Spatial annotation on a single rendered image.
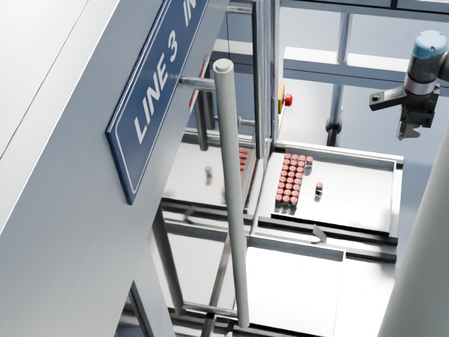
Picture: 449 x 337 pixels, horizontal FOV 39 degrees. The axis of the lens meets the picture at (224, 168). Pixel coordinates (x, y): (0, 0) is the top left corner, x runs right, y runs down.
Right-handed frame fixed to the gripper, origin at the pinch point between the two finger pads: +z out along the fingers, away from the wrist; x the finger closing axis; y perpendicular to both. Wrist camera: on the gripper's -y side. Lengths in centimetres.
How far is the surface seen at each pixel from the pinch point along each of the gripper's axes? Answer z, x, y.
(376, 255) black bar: 19.5, -27.3, -1.2
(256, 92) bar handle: -53, -41, -31
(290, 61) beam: 56, 85, -42
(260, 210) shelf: 21.5, -17.2, -35.8
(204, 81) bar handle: -80, -66, -32
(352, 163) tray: 21.3, 5.3, -10.9
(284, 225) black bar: 19.6, -22.0, -27.8
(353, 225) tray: 18.0, -19.6, -8.5
